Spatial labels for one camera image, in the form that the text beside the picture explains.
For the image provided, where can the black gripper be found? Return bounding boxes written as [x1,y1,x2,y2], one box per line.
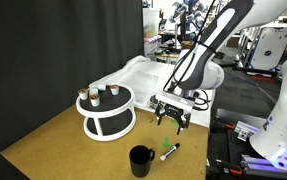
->
[154,102,193,136]

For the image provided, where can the black marker with white cap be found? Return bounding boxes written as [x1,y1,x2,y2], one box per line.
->
[159,142,181,162]

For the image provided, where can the black mug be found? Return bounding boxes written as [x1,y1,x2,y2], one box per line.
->
[128,144,156,178]

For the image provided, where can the white cloth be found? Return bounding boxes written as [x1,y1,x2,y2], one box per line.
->
[91,55,215,130]

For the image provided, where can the white two-tier round stand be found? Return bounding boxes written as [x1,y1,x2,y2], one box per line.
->
[75,84,137,142]

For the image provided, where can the aluminium extrusion bar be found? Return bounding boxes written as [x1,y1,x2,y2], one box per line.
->
[234,120,261,135]
[239,154,287,176]

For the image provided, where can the small white cup lying sideways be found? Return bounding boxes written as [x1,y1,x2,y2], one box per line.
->
[88,84,108,96]

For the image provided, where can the white panel cart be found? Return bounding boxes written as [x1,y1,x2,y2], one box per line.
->
[249,26,287,71]

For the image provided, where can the black curtain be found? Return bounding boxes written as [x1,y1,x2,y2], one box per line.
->
[0,0,146,180]

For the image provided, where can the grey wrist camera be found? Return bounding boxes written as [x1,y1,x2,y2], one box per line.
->
[155,91,196,115]

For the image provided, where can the black clamp with orange handle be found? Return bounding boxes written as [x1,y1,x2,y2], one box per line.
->
[212,117,236,132]
[212,159,244,177]

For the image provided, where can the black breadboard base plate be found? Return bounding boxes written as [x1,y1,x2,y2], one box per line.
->
[209,108,287,180]

